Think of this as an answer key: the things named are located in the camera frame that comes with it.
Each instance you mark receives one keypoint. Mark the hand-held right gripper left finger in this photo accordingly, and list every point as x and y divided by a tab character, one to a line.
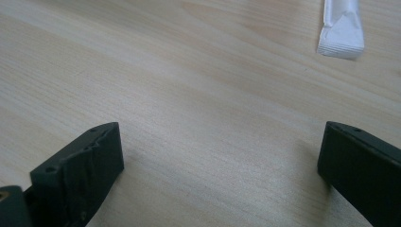
78	176

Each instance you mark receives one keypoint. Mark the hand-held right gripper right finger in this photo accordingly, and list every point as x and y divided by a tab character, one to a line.
362	170

